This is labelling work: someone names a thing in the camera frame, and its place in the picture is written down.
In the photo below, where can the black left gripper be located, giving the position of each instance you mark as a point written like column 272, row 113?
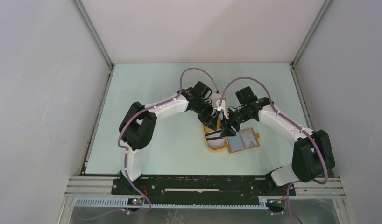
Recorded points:
column 209, row 121

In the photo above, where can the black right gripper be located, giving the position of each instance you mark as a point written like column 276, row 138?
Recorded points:
column 228, row 131

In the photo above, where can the orange oval plastic tray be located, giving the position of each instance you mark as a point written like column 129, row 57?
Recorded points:
column 206, row 129

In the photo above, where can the orange leather card holder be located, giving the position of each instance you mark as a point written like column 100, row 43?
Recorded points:
column 236, row 144

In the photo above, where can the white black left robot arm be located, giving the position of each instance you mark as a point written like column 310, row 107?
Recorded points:
column 138, row 125

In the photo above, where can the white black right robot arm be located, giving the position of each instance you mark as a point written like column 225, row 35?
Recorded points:
column 312, row 150

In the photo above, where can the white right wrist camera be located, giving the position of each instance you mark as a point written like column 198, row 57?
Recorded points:
column 222, row 108

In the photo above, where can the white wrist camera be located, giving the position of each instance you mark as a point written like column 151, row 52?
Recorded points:
column 214, row 98
column 222, row 108

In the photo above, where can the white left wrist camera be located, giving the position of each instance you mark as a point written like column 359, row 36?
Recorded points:
column 214, row 98

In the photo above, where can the black mounting base plate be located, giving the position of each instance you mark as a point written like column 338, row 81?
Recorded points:
column 202, row 189

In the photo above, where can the grey slotted cable duct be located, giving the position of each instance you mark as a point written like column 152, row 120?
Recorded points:
column 112, row 202

